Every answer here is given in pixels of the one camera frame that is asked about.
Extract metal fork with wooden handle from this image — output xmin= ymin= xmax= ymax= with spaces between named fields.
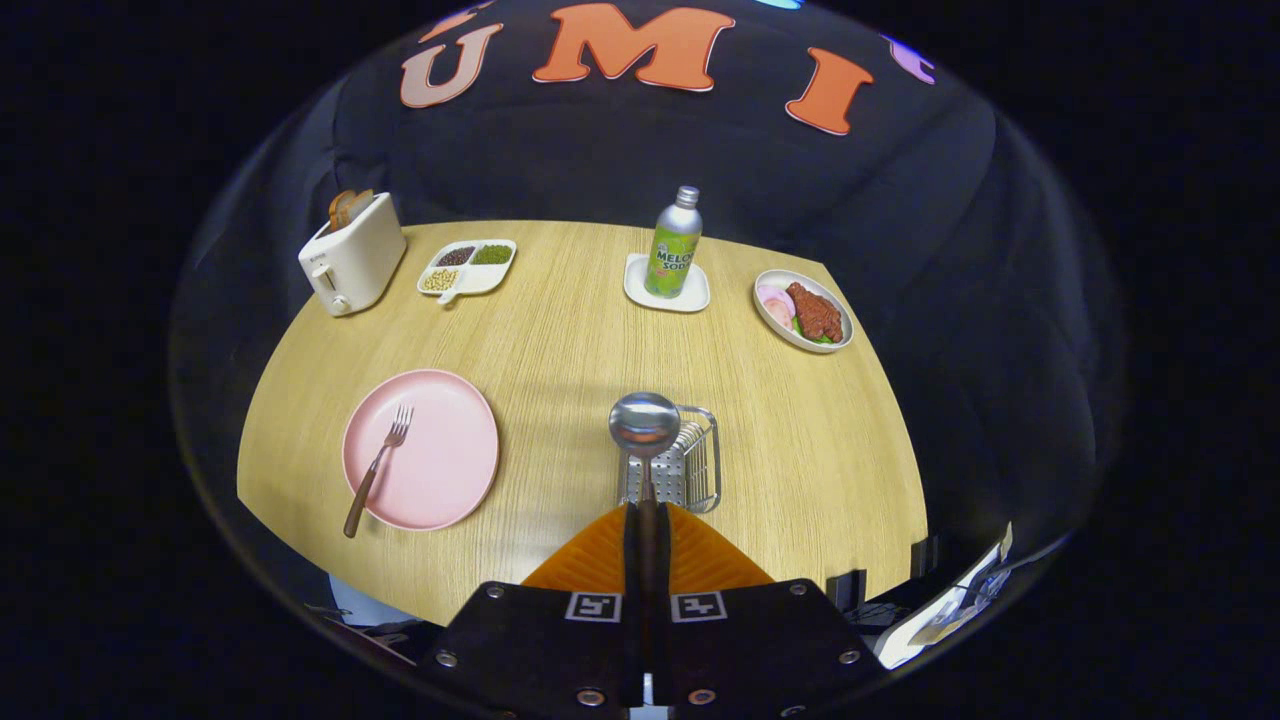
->
xmin=343 ymin=404 xmax=415 ymax=540

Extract green soda bottle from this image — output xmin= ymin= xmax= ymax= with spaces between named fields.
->
xmin=644 ymin=185 xmax=704 ymax=300

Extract red meat piece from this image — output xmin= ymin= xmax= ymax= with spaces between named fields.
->
xmin=785 ymin=282 xmax=844 ymax=344

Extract white divided tray with beans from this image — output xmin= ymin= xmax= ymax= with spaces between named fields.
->
xmin=417 ymin=239 xmax=518 ymax=305

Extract white square coaster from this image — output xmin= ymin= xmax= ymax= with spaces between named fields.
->
xmin=623 ymin=253 xmax=711 ymax=314

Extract white plate with food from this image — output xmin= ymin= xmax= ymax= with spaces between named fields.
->
xmin=752 ymin=269 xmax=855 ymax=355

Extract pink plate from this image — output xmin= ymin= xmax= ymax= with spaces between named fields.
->
xmin=342 ymin=369 xmax=500 ymax=532

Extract metal wire cutlery basket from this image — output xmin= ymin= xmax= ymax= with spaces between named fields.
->
xmin=615 ymin=404 xmax=722 ymax=514

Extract metal spoon with wooden handle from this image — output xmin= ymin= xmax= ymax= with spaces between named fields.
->
xmin=609 ymin=392 xmax=682 ymax=641

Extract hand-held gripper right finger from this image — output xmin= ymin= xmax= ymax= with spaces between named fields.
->
xmin=655 ymin=503 xmax=886 ymax=716

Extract white toaster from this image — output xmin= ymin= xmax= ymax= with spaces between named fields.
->
xmin=298 ymin=192 xmax=408 ymax=318

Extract pink ham slices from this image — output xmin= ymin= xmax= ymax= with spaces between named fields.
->
xmin=757 ymin=284 xmax=798 ymax=329

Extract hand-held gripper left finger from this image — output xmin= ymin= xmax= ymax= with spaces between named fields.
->
xmin=420 ymin=503 xmax=641 ymax=716

